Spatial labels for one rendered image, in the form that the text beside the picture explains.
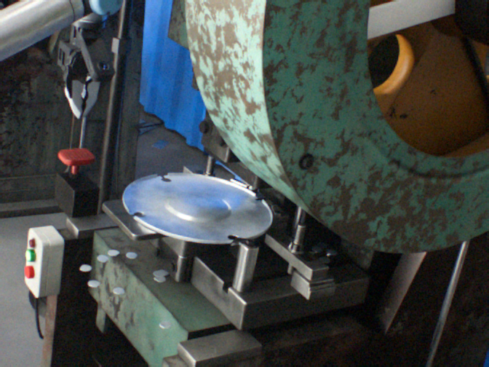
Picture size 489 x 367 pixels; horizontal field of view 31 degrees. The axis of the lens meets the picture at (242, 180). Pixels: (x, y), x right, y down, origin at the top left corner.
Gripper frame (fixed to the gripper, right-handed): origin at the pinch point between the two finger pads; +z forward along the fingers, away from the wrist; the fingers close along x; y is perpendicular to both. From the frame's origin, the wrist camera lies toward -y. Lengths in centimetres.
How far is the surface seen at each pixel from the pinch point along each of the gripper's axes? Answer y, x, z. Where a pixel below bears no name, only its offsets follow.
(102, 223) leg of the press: -10.0, -2.8, 21.1
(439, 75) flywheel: -72, -24, -33
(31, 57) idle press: 119, -34, 27
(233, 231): -43.0, -12.9, 7.0
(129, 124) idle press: 119, -75, 53
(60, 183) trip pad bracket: 1.0, 2.9, 16.5
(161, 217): -34.8, -1.9, 7.1
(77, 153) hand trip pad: 0.4, -0.1, 9.2
